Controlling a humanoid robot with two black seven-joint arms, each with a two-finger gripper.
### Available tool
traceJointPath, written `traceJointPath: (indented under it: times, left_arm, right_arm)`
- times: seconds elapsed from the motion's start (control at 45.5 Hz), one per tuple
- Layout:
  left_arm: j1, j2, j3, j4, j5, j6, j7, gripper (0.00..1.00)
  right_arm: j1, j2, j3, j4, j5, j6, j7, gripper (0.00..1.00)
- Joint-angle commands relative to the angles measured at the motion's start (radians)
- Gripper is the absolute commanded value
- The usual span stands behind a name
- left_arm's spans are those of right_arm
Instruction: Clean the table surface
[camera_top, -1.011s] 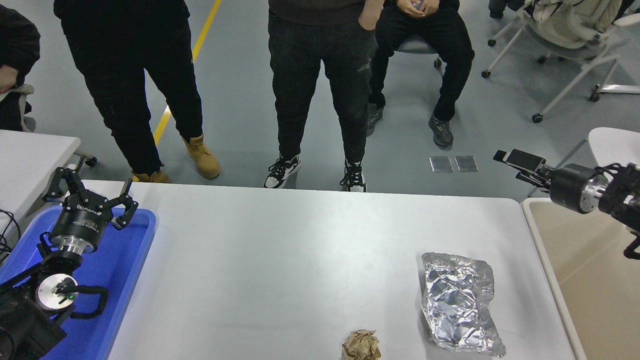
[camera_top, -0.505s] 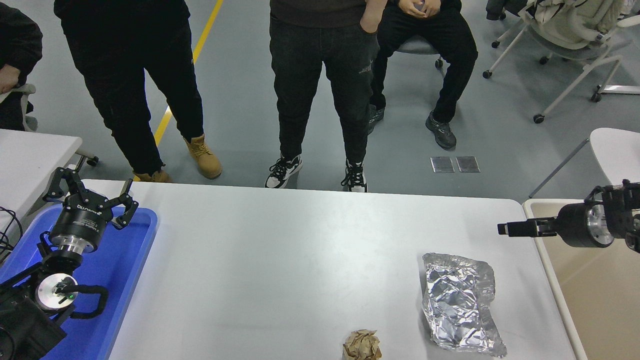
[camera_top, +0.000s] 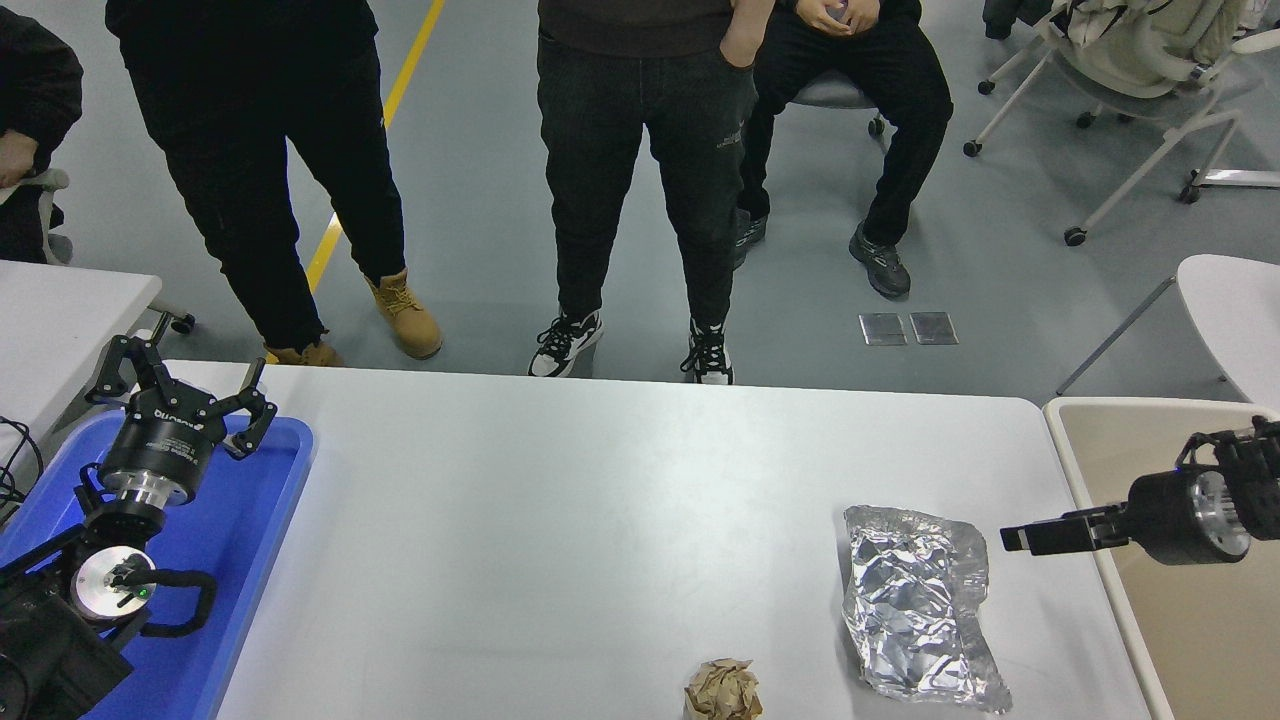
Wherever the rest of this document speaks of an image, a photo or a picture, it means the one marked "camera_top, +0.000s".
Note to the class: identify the grey seat office chair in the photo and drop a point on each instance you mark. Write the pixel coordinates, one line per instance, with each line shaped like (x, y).
(835, 92)

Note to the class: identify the person's right hand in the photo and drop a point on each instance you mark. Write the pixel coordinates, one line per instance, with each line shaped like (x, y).
(825, 15)

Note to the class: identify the person's hand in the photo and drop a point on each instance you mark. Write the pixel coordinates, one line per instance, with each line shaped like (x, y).
(15, 158)

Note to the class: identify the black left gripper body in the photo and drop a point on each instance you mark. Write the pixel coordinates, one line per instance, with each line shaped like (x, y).
(160, 440)

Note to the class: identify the person's left hand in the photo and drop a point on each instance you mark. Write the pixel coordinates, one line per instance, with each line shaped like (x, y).
(863, 15)
(740, 45)

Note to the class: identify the cream padded coat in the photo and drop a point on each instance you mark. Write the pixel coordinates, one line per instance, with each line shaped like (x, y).
(1140, 50)

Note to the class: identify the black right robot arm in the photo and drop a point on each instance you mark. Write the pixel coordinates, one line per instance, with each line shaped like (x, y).
(1262, 490)

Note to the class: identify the white chair leg with caster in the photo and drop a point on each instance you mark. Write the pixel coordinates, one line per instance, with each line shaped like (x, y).
(183, 322)

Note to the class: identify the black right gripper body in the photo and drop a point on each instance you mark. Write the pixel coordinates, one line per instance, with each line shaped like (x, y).
(1165, 520)

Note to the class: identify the large pale bin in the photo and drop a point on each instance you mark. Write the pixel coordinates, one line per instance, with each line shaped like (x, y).
(1200, 650)

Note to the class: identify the person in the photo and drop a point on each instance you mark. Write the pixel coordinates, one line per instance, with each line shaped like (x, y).
(900, 120)
(640, 150)
(30, 80)
(250, 120)

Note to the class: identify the white frame office chair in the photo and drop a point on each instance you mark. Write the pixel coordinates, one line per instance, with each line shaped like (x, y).
(1245, 179)

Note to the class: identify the chair with pale armrest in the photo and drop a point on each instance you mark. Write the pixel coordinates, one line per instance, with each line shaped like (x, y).
(55, 180)

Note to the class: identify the person's left forearm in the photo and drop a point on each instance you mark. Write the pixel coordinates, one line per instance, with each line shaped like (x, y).
(755, 12)

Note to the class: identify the blue plastic tray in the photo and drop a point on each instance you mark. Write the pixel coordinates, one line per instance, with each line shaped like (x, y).
(230, 560)

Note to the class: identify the silver floor outlet plate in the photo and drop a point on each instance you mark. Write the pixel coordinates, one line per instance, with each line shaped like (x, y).
(883, 329)
(934, 328)

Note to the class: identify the white rectangular side table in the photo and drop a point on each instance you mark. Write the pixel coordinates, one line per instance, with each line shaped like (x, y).
(50, 330)

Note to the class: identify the silver foil tray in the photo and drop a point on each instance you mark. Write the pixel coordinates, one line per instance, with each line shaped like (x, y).
(910, 600)

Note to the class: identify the tan paper ball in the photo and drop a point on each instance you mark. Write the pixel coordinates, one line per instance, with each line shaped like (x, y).
(722, 692)

